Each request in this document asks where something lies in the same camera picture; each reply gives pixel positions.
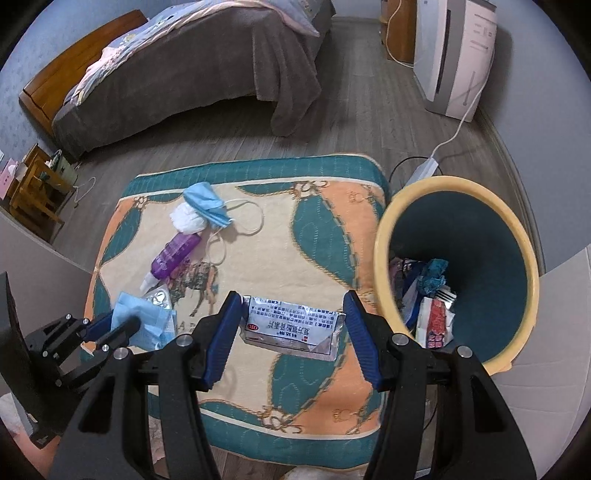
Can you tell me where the pale green bag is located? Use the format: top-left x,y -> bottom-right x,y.
46,148 -> 77,185

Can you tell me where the white air purifier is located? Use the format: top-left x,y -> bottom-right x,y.
412,0 -> 498,123

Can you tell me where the purple plastic bottle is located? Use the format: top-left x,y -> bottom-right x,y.
141,232 -> 202,292

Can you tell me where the blue face mask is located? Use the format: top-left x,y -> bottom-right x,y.
113,292 -> 178,352
183,181 -> 265,278

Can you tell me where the silver blister pack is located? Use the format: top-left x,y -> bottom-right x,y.
141,284 -> 172,311

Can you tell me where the small wooden table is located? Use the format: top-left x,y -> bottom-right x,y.
9,143 -> 77,243

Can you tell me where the bed with grey cover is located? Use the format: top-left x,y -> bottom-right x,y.
51,0 -> 335,160

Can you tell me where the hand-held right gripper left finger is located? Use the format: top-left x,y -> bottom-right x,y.
50,291 -> 244,480

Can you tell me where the yellow-rimmed teal trash bin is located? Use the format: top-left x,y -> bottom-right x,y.
373,175 -> 540,376

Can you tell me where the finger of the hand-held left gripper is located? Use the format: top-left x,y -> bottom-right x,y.
92,315 -> 142,354
83,310 -> 116,342

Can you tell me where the teal cloth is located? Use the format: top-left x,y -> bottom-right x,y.
418,259 -> 450,296

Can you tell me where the white power cable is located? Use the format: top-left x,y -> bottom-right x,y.
431,41 -> 497,160

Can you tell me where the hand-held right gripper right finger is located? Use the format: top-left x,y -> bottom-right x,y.
342,290 -> 539,480

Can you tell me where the pink box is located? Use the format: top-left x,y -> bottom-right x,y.
0,157 -> 19,199

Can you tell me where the pale patterned quilt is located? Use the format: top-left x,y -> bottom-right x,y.
69,0 -> 335,104

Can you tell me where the white power adapter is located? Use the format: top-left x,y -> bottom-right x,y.
406,154 -> 441,183

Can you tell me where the red patterned wrapper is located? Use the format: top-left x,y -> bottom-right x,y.
418,298 -> 455,349

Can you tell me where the silver foil sachet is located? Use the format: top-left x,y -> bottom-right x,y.
240,295 -> 347,363

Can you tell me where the white cabinet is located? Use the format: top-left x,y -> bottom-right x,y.
0,215 -> 93,333
485,247 -> 591,467

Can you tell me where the printed quilted mat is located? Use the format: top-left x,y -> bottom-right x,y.
83,154 -> 393,446

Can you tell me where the wooden bed frame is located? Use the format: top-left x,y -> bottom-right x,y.
18,9 -> 148,134

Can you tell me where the small crumpled white tissue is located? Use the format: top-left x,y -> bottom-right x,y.
171,203 -> 208,234

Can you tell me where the black cable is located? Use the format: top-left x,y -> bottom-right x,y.
388,157 -> 432,185

